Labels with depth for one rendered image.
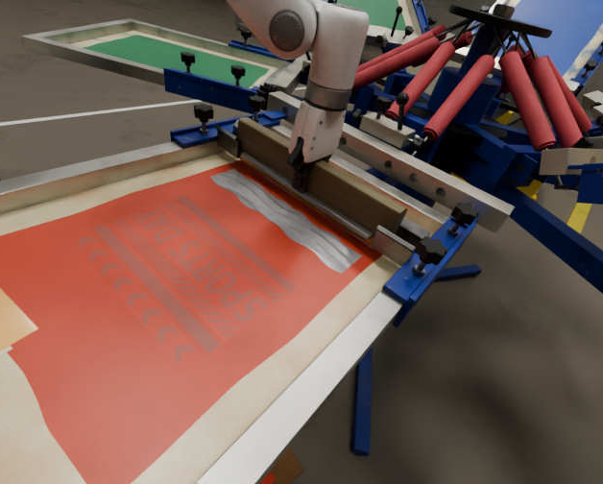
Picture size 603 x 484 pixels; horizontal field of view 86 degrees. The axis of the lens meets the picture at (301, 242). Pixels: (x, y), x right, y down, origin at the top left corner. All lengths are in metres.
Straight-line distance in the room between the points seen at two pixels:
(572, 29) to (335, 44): 1.88
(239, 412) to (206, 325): 0.12
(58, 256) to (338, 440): 1.18
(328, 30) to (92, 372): 0.53
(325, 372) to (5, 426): 0.32
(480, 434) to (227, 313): 1.44
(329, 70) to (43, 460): 0.57
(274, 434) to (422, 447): 1.25
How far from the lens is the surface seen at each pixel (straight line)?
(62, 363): 0.47
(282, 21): 0.50
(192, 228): 0.60
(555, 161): 0.83
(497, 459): 1.75
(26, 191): 0.68
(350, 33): 0.55
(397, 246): 0.57
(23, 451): 0.44
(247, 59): 1.69
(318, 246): 0.58
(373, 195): 0.58
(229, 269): 0.53
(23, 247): 0.62
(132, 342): 0.46
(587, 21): 2.40
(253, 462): 0.36
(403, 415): 1.60
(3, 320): 0.53
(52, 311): 0.52
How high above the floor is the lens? 1.34
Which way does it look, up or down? 40 degrees down
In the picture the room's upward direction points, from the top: 14 degrees clockwise
